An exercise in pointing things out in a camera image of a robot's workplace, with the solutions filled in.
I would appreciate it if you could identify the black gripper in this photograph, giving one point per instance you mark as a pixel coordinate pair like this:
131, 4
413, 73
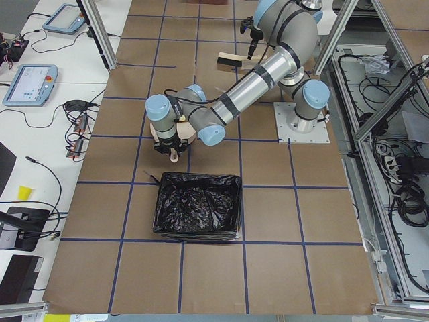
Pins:
167, 143
255, 35

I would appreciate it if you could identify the cream plastic dustpan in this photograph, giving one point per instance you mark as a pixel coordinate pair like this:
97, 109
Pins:
185, 132

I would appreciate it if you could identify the cream hand brush black bristles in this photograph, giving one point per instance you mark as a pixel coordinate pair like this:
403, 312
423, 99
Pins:
232, 62

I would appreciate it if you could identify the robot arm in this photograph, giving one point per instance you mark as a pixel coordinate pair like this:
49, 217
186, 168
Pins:
291, 25
209, 122

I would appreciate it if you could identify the bin with black bag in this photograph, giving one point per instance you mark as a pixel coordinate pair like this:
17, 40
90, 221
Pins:
204, 207

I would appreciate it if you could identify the near teach pendant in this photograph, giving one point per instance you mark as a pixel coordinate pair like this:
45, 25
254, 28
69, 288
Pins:
31, 86

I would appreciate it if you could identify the teach pendant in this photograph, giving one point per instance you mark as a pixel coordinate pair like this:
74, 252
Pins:
67, 19
31, 86

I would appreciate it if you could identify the yellow paper cup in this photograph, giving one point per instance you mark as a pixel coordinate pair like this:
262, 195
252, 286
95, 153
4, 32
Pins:
24, 193

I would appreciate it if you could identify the black device on desk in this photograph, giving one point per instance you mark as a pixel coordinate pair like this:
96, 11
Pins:
21, 228

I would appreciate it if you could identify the far teach pendant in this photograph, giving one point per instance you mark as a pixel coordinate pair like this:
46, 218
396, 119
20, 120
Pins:
67, 19

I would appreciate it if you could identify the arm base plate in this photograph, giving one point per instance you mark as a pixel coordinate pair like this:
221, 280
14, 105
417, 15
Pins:
293, 130

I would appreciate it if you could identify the aluminium frame post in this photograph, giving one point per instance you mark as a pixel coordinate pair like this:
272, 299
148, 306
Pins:
96, 26

